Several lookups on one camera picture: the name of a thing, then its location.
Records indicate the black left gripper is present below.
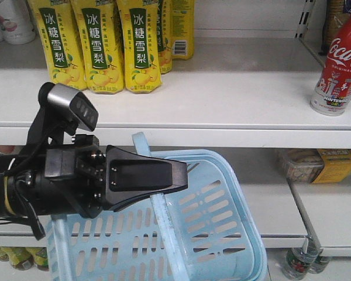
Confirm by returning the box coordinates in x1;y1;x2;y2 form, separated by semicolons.
15;134;188;218

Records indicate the light blue plastic basket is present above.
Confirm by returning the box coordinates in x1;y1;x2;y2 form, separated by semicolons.
47;133;267;280

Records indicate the red aluminium coke bottle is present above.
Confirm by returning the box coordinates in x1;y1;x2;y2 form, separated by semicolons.
310;16;351;116

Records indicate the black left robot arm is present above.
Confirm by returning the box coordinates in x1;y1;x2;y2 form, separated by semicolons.
0;135;188;220

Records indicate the yellow pear drink bottle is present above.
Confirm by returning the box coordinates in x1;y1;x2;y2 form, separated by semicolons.
117;1;162;94
171;0;195;60
156;1;173;74
28;1;87;90
71;1;125;94

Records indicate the yellow label snack box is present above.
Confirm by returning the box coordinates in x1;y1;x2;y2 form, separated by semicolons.
276;148;351;183

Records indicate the clear bottle red label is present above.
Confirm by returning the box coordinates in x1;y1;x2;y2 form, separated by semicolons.
282;248;318;280

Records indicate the white peach drink bottle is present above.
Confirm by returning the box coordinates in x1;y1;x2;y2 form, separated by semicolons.
0;0;36;44

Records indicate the brown cracker package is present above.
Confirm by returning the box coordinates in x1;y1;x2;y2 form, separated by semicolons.
320;0;351;56

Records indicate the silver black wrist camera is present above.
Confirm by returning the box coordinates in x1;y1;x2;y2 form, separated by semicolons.
38;82;98;132

